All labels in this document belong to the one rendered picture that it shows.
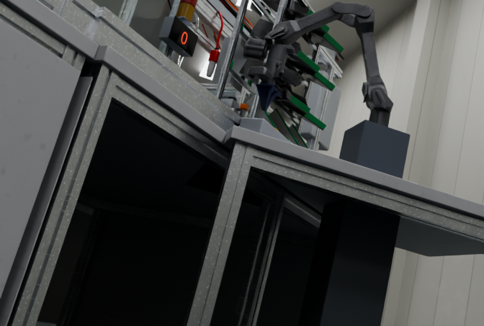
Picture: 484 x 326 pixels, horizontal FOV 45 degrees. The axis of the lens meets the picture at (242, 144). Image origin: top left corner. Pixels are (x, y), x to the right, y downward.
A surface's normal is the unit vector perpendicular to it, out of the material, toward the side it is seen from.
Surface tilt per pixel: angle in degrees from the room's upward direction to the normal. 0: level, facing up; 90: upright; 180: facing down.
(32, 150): 90
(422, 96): 90
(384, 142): 90
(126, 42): 90
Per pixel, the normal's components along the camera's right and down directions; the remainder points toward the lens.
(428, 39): 0.23, -0.21
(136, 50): 0.84, 0.07
